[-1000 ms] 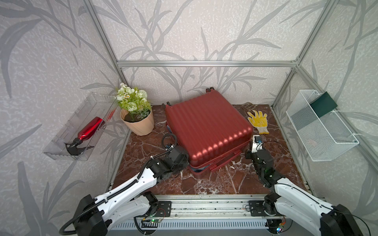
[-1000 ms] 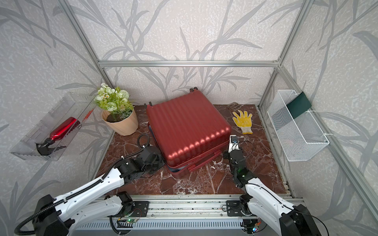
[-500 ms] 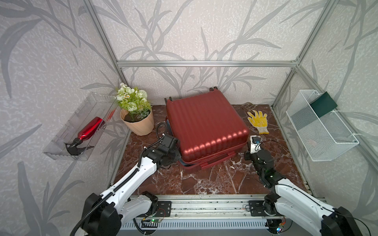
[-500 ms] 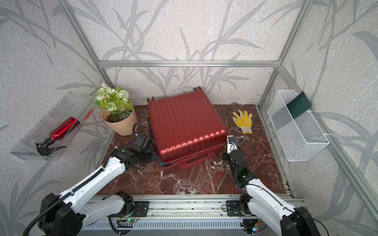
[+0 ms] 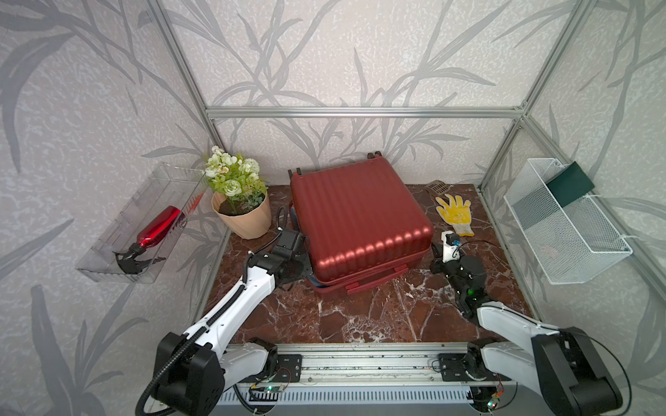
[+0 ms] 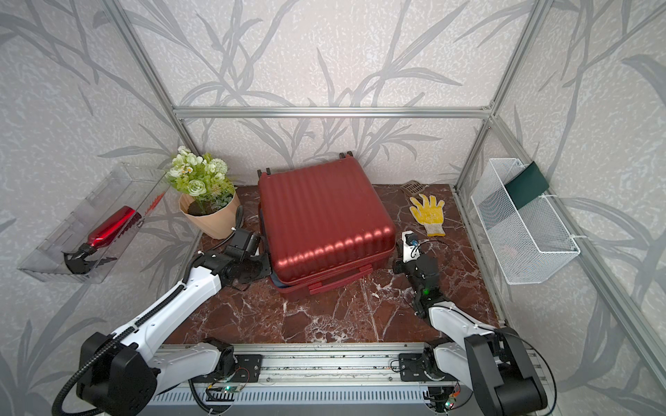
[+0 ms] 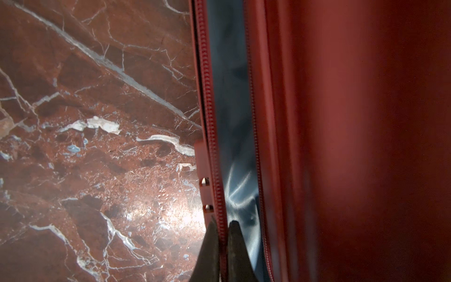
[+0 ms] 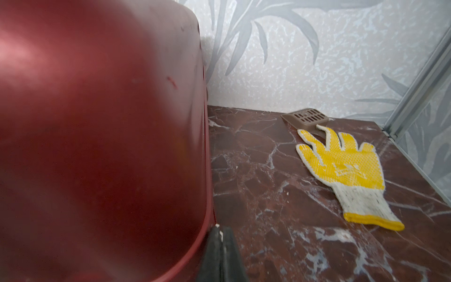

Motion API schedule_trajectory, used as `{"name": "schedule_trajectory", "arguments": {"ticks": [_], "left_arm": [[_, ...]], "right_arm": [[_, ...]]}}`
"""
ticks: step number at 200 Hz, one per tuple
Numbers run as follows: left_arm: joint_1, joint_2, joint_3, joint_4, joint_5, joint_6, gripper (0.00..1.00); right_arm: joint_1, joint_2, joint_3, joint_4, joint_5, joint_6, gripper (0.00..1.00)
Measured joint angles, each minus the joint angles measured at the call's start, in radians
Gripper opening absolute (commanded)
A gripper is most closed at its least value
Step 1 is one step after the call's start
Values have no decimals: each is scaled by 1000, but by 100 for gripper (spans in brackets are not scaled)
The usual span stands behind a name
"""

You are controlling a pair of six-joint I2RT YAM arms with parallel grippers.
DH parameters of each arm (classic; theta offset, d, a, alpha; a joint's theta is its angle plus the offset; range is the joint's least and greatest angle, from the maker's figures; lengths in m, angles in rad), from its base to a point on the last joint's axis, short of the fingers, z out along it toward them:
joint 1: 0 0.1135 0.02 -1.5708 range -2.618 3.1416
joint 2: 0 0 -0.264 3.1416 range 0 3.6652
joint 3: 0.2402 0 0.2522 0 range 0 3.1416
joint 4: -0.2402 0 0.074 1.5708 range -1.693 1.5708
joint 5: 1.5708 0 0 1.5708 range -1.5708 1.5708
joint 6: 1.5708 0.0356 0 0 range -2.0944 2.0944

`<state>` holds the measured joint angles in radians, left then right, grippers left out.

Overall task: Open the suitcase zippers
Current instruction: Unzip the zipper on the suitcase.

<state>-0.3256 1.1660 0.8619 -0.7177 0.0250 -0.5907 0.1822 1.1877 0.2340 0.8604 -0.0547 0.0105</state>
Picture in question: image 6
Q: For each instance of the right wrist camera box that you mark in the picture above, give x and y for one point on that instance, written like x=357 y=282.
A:
x=410 y=246

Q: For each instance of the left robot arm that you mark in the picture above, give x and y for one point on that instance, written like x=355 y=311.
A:
x=120 y=373

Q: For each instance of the yellow work glove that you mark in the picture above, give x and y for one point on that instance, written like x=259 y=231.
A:
x=429 y=213

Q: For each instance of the clear plastic wall bin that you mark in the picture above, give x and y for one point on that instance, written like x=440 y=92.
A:
x=141 y=188

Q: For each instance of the red spray bottle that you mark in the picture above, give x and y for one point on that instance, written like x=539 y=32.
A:
x=79 y=262

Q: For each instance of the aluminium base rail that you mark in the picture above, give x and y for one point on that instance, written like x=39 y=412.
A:
x=293 y=365

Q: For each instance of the dark green card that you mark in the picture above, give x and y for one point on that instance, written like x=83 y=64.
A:
x=527 y=186

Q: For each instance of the aluminium frame profiles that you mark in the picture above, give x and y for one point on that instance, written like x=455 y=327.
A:
x=644 y=339

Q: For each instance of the brown slotted plastic piece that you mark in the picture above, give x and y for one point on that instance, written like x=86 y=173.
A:
x=412 y=188

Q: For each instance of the red hard-shell suitcase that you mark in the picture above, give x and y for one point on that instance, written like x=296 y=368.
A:
x=324 y=227

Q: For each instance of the white wire mesh basket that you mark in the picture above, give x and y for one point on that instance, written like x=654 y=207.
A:
x=531 y=244

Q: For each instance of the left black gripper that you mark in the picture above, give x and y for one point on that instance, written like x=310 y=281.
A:
x=265 y=269

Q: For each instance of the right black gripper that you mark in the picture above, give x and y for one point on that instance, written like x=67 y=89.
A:
x=399 y=267

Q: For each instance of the potted white flower plant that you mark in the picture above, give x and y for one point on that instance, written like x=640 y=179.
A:
x=208 y=198

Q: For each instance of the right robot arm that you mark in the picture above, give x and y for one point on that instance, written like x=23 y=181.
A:
x=492 y=362

